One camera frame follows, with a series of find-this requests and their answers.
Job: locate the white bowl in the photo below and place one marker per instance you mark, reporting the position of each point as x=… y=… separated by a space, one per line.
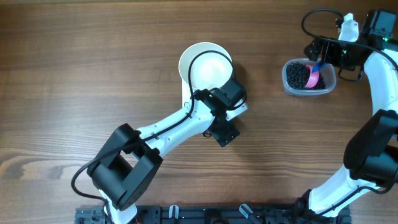
x=210 y=70

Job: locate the clear plastic container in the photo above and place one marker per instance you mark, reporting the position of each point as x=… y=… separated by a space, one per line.
x=328 y=73

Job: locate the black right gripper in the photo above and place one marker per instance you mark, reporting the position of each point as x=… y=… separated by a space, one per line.
x=328 y=56

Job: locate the white digital kitchen scale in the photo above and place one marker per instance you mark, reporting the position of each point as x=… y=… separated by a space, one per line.
x=186 y=95

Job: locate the pink scoop with blue handle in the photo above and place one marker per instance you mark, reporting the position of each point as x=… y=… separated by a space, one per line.
x=314 y=74

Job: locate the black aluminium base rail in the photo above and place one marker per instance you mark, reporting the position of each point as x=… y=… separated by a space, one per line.
x=174 y=214

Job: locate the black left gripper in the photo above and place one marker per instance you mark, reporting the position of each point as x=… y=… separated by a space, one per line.
x=219 y=134

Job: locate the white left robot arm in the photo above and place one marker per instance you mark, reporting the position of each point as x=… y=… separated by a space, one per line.
x=130 y=158

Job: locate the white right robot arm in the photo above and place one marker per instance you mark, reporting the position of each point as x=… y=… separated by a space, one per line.
x=369 y=162

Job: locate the black beans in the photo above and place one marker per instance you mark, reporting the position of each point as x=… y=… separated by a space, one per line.
x=298 y=76

